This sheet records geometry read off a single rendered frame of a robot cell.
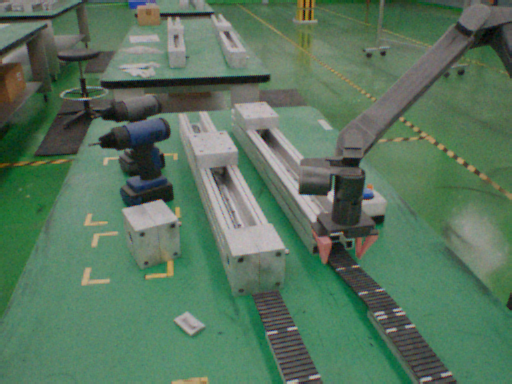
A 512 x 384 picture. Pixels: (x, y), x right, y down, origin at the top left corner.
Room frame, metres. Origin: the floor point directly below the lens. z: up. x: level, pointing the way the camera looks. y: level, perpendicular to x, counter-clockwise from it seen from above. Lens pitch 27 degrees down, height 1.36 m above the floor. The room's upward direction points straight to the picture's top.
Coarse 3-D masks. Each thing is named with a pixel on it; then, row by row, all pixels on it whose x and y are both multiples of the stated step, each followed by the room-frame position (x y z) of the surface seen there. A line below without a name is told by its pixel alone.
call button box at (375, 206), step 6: (366, 198) 0.96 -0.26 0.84; (372, 198) 0.96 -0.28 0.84; (378, 198) 0.97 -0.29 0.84; (366, 204) 0.94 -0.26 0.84; (372, 204) 0.94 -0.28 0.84; (378, 204) 0.95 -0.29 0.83; (384, 204) 0.95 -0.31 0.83; (366, 210) 0.94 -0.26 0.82; (372, 210) 0.94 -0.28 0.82; (378, 210) 0.95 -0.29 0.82; (384, 210) 0.95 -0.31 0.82; (372, 216) 0.95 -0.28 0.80; (378, 216) 0.95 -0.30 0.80; (384, 216) 0.95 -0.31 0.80; (378, 222) 0.95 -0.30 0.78
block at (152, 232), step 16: (128, 208) 0.86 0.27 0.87; (144, 208) 0.86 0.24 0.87; (160, 208) 0.86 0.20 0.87; (128, 224) 0.81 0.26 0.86; (144, 224) 0.79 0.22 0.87; (160, 224) 0.79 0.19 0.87; (176, 224) 0.81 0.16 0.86; (128, 240) 0.83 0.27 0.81; (144, 240) 0.77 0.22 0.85; (160, 240) 0.79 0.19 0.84; (176, 240) 0.81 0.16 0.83; (144, 256) 0.77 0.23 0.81; (160, 256) 0.79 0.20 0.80; (176, 256) 0.81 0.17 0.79
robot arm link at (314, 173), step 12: (348, 132) 0.82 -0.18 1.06; (348, 144) 0.80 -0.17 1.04; (360, 144) 0.80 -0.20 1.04; (336, 156) 0.81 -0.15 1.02; (348, 156) 0.79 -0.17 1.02; (360, 156) 0.79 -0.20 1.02; (300, 168) 0.79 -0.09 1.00; (312, 168) 0.79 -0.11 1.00; (324, 168) 0.79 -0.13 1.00; (300, 180) 0.77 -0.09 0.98; (312, 180) 0.77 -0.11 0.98; (324, 180) 0.77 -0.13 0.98; (300, 192) 0.78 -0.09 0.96; (312, 192) 0.77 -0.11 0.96; (324, 192) 0.77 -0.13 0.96
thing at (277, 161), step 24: (240, 144) 1.46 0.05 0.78; (264, 144) 1.25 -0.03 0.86; (288, 144) 1.25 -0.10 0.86; (264, 168) 1.17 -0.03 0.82; (288, 168) 1.15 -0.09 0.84; (288, 192) 0.97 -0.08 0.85; (288, 216) 0.97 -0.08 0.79; (312, 216) 0.84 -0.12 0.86; (312, 240) 0.83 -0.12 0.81; (336, 240) 0.83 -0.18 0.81
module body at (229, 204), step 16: (192, 128) 1.50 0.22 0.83; (208, 128) 1.39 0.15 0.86; (192, 160) 1.21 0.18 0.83; (208, 176) 1.04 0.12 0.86; (224, 176) 1.12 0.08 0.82; (240, 176) 1.04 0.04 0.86; (208, 192) 0.95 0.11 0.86; (224, 192) 1.00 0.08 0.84; (240, 192) 0.95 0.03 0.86; (208, 208) 0.94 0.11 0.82; (224, 208) 0.87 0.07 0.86; (240, 208) 0.94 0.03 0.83; (256, 208) 0.87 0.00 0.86; (224, 224) 0.81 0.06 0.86; (240, 224) 0.85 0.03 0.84; (256, 224) 0.81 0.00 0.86
